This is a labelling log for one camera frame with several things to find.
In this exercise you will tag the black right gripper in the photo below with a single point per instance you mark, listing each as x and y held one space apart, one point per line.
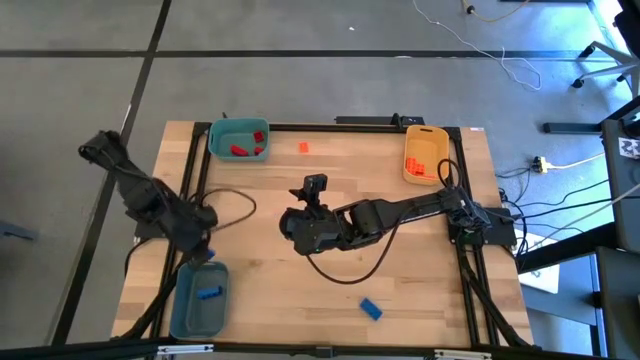
312 231

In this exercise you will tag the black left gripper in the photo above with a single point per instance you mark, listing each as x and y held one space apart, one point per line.
195 227

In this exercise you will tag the blue long block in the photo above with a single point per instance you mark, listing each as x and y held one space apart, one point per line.
370 309
209 292

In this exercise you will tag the orange square block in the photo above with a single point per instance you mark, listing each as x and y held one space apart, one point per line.
303 147

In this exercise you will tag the red long block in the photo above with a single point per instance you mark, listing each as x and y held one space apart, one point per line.
239 150

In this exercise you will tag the orange long block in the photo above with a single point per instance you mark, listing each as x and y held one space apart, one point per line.
415 166

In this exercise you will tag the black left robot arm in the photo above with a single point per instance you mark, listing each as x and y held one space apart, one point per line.
145 200

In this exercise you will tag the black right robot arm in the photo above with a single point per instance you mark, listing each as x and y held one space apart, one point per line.
425 202

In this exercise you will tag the grey-blue plastic bin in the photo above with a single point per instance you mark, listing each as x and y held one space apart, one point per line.
200 320

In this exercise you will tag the black bar fixture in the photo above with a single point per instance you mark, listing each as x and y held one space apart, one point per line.
370 120

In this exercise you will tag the teal plastic bin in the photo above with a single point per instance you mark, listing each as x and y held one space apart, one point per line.
225 135

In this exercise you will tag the yellow plastic bin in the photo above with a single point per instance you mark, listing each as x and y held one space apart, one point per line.
427 142

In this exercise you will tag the grey floor object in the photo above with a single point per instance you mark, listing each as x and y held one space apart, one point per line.
17 231

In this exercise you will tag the white paper sheet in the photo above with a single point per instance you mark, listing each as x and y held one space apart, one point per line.
542 280

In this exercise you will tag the white power strip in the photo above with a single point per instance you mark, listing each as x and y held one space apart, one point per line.
539 163

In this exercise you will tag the black stand leg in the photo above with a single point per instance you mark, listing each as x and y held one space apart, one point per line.
570 128

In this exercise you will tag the grey desk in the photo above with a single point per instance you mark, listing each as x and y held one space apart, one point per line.
622 200

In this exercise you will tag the office chair base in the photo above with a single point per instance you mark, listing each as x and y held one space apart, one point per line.
602 55

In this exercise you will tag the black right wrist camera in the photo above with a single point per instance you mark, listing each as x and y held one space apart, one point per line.
316 183

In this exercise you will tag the silver frame bracket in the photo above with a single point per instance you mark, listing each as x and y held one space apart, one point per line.
462 355
185 349

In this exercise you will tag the black table frame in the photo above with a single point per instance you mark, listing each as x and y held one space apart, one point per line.
380 128

